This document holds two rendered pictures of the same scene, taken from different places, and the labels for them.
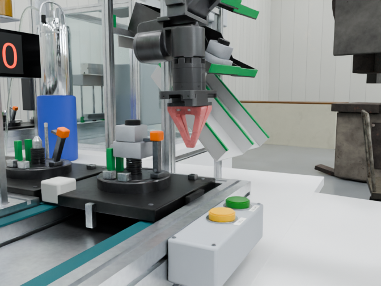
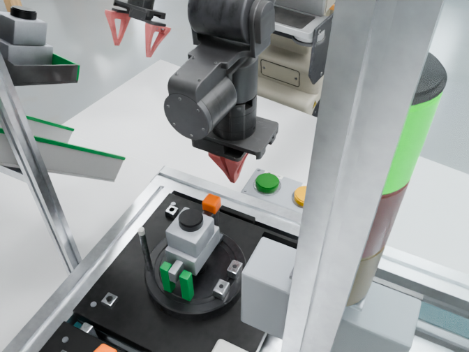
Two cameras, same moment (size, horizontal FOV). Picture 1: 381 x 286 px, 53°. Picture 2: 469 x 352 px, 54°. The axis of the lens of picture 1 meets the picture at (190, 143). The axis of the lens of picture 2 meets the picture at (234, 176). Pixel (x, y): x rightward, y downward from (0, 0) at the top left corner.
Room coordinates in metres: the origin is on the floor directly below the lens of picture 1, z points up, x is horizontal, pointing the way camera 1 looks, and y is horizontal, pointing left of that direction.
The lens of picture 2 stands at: (0.67, 0.47, 1.52)
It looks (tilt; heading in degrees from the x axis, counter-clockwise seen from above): 44 degrees down; 270
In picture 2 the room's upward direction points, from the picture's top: straight up
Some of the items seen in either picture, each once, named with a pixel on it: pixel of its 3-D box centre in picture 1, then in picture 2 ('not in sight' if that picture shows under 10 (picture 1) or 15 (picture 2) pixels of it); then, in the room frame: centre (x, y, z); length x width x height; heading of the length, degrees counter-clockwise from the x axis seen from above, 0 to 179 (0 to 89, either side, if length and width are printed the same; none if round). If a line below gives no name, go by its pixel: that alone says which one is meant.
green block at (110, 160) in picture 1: (110, 160); (186, 286); (0.73, 0.15, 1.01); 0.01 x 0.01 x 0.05; 64
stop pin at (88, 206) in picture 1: (90, 215); not in sight; (0.61, 0.16, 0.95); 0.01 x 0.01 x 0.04; 64
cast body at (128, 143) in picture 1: (128, 138); (188, 241); (0.73, 0.12, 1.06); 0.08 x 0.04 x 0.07; 63
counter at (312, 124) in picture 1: (283, 122); not in sight; (8.62, -2.09, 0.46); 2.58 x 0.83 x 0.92; 56
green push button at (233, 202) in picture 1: (237, 205); (266, 184); (0.61, -0.08, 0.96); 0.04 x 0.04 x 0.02
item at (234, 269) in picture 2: (124, 176); (234, 269); (0.67, 0.12, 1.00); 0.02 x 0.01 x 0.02; 64
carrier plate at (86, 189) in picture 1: (134, 189); (197, 279); (0.72, 0.11, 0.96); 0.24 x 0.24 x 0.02; 64
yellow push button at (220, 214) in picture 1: (221, 217); (306, 198); (0.55, -0.05, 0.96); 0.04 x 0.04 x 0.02
